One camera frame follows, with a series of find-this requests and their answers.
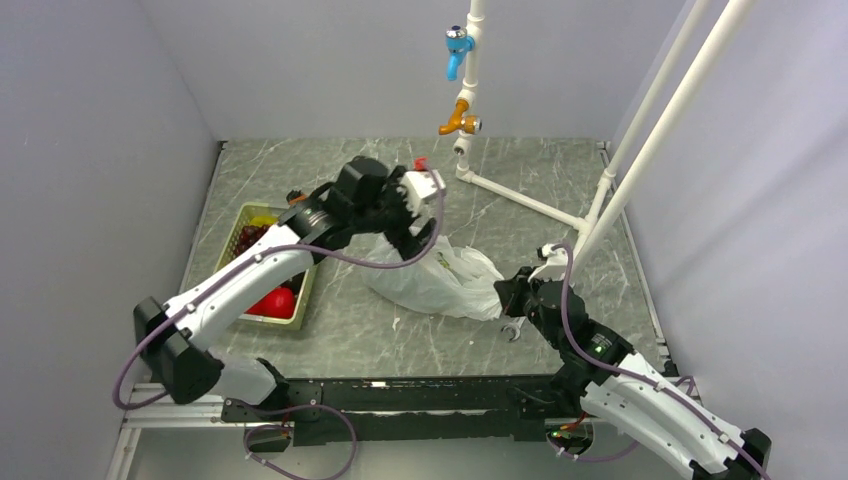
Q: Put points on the yellow fake banana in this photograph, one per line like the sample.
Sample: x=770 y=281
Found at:
x=262 y=221

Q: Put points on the silver wrench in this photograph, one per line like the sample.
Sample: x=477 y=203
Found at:
x=513 y=329

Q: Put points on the white pvc pipe frame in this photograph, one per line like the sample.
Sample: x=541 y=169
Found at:
x=555 y=77

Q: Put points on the purple fake grapes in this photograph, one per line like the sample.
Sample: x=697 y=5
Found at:
x=248 y=236

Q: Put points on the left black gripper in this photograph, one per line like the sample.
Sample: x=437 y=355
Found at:
x=408 y=244

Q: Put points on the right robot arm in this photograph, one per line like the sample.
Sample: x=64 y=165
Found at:
x=603 y=375

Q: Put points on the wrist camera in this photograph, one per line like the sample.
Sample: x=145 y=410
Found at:
x=556 y=259
x=421 y=185

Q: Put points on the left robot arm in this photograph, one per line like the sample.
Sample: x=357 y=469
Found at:
x=174 y=338

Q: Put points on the red fake apple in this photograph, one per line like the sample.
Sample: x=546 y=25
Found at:
x=280 y=303

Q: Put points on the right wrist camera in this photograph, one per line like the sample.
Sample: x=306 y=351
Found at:
x=556 y=259

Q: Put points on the small orange black object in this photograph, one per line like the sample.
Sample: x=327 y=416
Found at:
x=295 y=196

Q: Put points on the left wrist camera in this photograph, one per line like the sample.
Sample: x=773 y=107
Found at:
x=421 y=185

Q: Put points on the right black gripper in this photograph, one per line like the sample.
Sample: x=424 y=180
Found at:
x=510 y=290

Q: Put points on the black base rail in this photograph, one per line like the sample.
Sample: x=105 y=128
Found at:
x=320 y=411

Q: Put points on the beige plastic basket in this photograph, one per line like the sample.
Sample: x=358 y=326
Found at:
x=301 y=284

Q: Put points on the blue valve tap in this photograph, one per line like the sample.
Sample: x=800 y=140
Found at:
x=459 y=43

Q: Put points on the white plastic bag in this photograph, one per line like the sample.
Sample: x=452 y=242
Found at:
x=451 y=281

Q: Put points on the orange valve tap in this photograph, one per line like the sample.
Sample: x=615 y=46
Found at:
x=461 y=121

